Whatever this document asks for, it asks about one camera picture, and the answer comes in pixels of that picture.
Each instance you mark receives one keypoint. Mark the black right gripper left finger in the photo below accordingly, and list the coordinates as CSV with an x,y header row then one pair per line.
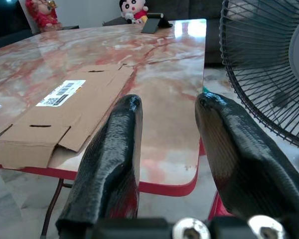
x,y
112,149

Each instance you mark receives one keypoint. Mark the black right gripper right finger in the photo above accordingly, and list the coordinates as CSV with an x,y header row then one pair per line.
x,y
249,159

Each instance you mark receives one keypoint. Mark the flattened brown cardboard box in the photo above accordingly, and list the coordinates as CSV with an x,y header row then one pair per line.
x,y
77,119

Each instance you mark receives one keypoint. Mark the red-rimmed marble folding table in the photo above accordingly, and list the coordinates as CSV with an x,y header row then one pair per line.
x,y
164,87

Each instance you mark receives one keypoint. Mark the grey standing fan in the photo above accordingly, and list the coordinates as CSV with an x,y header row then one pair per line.
x,y
259,64

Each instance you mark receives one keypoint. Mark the black phone stand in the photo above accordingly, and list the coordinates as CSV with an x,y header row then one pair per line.
x,y
152,23

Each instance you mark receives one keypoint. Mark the cartoon boy plush toy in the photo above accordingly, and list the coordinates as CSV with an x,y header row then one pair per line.
x,y
133,10

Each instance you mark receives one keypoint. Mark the red dressed doll figure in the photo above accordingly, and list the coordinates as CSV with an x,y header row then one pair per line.
x,y
43,15

